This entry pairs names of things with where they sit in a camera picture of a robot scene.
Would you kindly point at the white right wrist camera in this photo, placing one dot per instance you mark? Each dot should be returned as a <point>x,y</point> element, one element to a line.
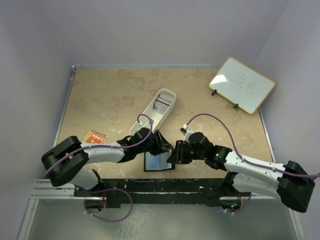
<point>187,132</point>

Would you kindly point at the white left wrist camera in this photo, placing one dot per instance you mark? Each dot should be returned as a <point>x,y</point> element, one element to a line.
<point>145,123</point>

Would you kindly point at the small whiteboard yellow frame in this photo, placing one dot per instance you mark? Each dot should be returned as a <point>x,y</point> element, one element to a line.
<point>241,85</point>

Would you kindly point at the black leather card holder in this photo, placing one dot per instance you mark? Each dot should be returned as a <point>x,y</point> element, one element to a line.
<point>157,163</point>

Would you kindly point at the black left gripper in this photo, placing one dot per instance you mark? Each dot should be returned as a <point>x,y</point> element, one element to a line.
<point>164,147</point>

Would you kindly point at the aluminium frame rail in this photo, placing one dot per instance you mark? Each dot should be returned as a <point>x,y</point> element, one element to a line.
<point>42,189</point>

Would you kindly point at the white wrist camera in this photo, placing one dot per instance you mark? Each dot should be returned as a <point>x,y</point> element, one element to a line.
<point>187,132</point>
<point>145,123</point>

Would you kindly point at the orange spiral notepad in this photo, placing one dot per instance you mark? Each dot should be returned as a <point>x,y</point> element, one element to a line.
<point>94,137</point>

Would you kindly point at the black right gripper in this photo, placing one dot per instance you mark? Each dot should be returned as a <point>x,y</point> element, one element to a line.
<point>177,156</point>

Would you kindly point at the stack of cards in tray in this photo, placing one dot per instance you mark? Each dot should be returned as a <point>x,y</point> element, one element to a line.
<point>162,103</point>

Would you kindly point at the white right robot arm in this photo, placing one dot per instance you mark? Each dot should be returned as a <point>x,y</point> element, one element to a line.
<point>288,182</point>

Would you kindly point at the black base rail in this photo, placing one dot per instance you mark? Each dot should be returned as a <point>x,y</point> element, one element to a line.
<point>190,191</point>

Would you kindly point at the white plastic card tray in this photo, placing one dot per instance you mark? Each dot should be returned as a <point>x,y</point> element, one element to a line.
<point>157,118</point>

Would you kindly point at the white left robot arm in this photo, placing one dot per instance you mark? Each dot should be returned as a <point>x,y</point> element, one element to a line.
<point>65,163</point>

